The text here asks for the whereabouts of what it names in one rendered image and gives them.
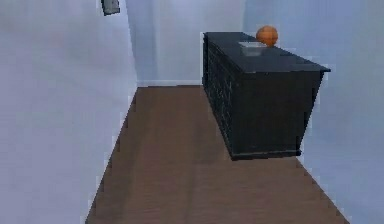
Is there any black chest of drawers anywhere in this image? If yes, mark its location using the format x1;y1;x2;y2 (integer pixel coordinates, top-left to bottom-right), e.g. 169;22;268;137
201;31;332;161

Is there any grey flat rectangular object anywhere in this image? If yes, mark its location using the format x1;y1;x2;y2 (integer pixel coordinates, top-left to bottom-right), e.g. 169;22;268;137
237;40;268;57

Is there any orange basketball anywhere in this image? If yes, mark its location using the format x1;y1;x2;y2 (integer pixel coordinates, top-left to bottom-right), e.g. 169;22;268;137
255;25;279;47

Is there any dark framed wall picture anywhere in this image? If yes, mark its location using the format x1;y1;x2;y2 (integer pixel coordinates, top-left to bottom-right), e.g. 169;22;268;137
100;0;121;17

